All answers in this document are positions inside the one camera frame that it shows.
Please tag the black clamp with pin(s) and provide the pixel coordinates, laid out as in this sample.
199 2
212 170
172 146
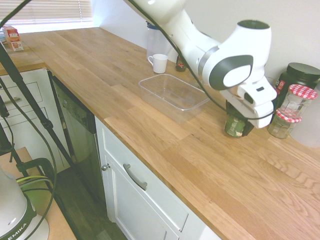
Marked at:
37 161

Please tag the black camera tripod stand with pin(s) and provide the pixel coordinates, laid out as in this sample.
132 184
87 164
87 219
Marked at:
25 87

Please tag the clear plastic food container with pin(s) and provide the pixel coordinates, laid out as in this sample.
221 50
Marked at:
160 87

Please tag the black dishwasher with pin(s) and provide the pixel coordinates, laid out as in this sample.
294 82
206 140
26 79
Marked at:
75 125

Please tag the wooden robot mounting board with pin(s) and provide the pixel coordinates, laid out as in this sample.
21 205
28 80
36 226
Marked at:
57 220

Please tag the black protein powder tub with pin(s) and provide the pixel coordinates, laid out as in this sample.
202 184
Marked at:
302 72

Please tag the clear water filter pitcher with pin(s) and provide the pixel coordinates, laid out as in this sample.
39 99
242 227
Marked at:
156 42

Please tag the white ceramic mug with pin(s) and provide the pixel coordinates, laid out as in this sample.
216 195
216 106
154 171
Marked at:
160 63

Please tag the orange white carton box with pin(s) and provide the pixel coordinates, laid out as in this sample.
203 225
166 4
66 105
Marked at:
13 37

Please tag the glass jar red checkered lid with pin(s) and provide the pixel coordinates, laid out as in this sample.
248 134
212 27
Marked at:
281 127
297 102

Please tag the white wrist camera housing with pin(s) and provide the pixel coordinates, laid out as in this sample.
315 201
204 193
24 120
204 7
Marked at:
262 92

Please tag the silver round cabinet knob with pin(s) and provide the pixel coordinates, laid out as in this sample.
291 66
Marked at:
106 167

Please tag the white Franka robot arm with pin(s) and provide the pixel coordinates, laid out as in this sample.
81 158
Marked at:
187 32

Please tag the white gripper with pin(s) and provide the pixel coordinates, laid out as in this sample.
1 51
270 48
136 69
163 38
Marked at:
262 116

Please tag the green cereal cup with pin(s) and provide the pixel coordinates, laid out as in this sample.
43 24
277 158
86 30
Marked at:
232 127

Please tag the white drawer cabinet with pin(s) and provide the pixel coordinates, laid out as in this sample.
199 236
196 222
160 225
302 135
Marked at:
35 95

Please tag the white kitchen base cabinet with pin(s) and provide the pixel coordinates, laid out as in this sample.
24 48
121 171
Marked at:
140 212

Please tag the white window blinds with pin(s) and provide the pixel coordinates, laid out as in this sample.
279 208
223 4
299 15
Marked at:
50 10

